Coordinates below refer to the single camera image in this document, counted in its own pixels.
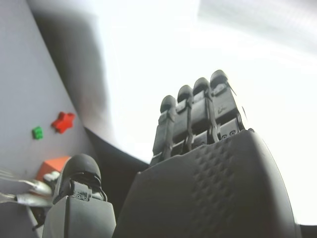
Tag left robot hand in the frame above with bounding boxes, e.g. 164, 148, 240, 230
42, 69, 302, 238

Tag metal tongs with taped handles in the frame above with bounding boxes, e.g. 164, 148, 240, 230
0, 168, 54, 208

